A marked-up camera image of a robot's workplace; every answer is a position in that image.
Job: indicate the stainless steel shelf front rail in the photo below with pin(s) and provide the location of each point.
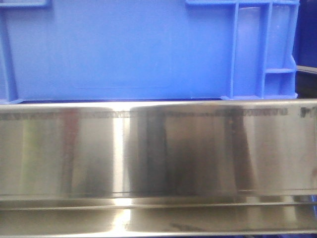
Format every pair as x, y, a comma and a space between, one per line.
158, 169

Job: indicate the light blue plastic crate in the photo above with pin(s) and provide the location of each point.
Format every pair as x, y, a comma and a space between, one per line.
116, 50

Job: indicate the dark blue bin right background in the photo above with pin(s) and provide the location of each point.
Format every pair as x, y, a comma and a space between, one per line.
305, 48

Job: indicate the right black guide rail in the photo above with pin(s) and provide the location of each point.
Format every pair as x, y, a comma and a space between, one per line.
306, 82

